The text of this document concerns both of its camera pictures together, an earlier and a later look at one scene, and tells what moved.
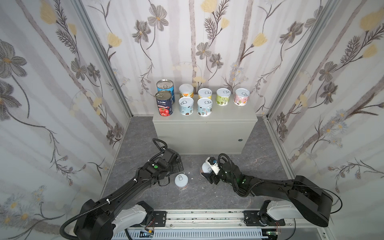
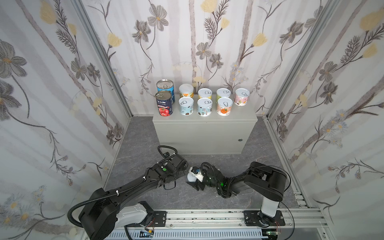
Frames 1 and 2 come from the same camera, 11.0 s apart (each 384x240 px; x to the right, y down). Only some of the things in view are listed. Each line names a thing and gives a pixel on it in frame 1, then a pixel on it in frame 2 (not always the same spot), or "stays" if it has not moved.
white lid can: x=205 y=168 to x=224 y=106
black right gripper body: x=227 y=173 to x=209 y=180
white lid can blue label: x=204 y=107 stays
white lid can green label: x=222 y=96 stays
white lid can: x=186 y=104 stays
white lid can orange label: x=186 y=90 stays
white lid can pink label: x=181 y=181 to x=191 y=177
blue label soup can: x=166 y=85 stays
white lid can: x=241 y=97 stays
